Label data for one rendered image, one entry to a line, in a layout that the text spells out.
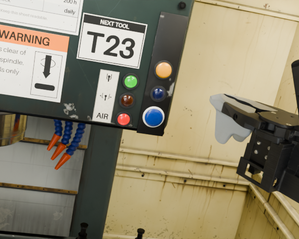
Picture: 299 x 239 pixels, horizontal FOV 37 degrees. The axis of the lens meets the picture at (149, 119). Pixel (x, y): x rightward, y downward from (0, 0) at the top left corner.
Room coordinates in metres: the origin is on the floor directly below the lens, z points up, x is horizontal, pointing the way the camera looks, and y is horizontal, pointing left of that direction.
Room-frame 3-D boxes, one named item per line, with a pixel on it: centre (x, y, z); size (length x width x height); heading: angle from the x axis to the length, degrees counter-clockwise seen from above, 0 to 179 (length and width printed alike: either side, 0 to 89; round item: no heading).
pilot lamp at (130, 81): (0.69, 0.04, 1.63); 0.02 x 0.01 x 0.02; 101
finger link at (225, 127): (0.57, -0.10, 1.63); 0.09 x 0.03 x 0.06; 41
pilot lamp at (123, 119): (0.69, 0.04, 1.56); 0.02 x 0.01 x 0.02; 101
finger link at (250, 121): (0.53, -0.12, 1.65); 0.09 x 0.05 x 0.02; 41
